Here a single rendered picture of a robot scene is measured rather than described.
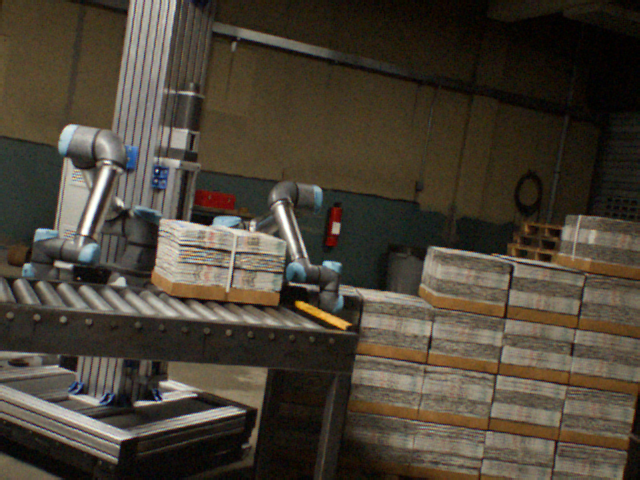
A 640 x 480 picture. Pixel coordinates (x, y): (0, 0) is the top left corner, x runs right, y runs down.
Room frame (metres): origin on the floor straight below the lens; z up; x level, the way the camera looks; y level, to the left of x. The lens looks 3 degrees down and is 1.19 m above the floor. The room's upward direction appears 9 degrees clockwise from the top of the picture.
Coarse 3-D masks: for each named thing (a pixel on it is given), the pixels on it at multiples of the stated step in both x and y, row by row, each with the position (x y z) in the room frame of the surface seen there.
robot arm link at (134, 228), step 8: (136, 208) 3.19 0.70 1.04; (144, 208) 3.22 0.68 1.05; (128, 216) 3.19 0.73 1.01; (136, 216) 3.18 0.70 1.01; (144, 216) 3.18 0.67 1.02; (152, 216) 3.18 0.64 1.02; (160, 216) 3.22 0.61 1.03; (128, 224) 3.19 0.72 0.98; (136, 224) 3.18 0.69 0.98; (144, 224) 3.18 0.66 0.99; (152, 224) 3.19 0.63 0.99; (128, 232) 3.19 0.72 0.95; (136, 232) 3.18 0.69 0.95; (144, 232) 3.18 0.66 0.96; (152, 232) 3.19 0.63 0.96; (136, 240) 3.18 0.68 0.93; (144, 240) 3.18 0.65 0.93; (152, 240) 3.19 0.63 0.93
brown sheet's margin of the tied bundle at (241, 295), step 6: (240, 294) 2.80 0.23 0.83; (246, 294) 2.81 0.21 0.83; (252, 294) 2.82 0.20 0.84; (258, 294) 2.83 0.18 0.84; (264, 294) 2.84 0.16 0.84; (270, 294) 2.85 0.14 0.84; (276, 294) 2.86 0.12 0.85; (234, 300) 2.80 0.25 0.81; (240, 300) 2.81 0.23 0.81; (246, 300) 2.81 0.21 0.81; (252, 300) 2.82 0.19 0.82; (258, 300) 2.83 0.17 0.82; (264, 300) 2.84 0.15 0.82; (270, 300) 2.85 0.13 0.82; (276, 300) 2.86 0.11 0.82
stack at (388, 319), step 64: (320, 320) 3.33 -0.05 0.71; (384, 320) 3.35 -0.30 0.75; (448, 320) 3.37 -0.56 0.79; (512, 320) 3.39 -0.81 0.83; (320, 384) 3.33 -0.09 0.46; (384, 384) 3.35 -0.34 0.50; (448, 384) 3.36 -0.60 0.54; (512, 384) 3.38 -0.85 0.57; (384, 448) 3.35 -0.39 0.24; (448, 448) 3.37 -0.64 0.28; (512, 448) 3.39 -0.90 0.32
